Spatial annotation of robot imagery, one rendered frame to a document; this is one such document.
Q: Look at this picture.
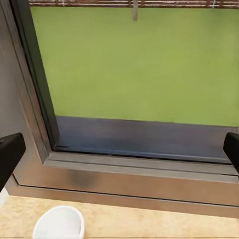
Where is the coffee cup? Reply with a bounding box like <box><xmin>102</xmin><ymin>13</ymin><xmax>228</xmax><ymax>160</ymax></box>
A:
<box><xmin>32</xmin><ymin>205</ymin><xmax>85</xmax><ymax>239</ymax></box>

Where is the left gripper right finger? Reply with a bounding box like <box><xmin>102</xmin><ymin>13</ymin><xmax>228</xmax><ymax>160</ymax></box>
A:
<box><xmin>223</xmin><ymin>132</ymin><xmax>239</xmax><ymax>173</ymax></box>

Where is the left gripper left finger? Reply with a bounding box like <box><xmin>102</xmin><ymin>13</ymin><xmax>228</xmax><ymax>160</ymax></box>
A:
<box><xmin>0</xmin><ymin>132</ymin><xmax>26</xmax><ymax>192</ymax></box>

